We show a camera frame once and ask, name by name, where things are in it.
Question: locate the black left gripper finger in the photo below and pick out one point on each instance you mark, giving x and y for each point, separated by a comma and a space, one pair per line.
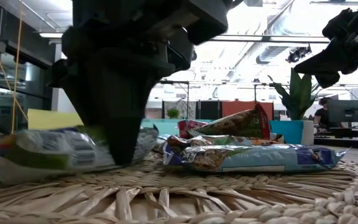
123, 109

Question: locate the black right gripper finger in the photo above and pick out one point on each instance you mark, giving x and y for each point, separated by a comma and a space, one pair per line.
331, 60
328, 81

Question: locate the plain blue granola bar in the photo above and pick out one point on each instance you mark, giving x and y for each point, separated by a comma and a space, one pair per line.
171, 155

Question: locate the Chewy chocolate chip granola bar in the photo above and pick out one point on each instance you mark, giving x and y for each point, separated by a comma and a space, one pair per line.
238, 124

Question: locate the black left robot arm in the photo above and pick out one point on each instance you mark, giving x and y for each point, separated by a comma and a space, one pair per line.
135, 12

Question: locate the green plant in white pot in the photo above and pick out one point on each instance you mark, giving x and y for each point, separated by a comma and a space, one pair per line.
297, 93

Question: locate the black computer monitor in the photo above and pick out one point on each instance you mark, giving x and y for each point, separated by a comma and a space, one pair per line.
345, 110

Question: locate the black ceiling spotlight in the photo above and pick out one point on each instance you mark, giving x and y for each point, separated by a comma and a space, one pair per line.
297, 54

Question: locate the person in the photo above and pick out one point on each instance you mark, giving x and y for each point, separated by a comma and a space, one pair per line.
323, 115

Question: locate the teal plastic bin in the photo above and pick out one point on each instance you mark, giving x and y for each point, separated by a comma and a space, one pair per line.
166, 126

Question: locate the small green background plant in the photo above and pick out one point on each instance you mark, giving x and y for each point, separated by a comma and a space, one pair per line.
172, 113

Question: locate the dark background desk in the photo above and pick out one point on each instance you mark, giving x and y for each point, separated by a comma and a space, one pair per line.
346, 132

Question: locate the long linear ceiling light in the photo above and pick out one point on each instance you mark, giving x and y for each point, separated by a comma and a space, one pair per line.
275, 39

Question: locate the grey patterned partition panel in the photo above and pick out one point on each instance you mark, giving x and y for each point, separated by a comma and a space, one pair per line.
185, 107

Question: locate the blue plastic bin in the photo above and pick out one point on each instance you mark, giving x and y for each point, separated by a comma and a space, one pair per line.
287, 132

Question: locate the yellow plastic bin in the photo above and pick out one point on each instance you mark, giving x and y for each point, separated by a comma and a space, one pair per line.
51, 119

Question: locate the black partition panel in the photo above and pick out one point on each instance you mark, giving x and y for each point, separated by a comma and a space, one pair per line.
209, 109

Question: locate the orange partition panel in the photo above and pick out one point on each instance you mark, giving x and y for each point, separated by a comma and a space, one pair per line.
232, 107

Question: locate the round woven wicker tray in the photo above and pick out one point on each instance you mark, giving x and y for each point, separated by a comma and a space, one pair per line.
166, 199

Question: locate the silver ventilation duct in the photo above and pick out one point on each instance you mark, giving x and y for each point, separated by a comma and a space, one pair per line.
272, 51

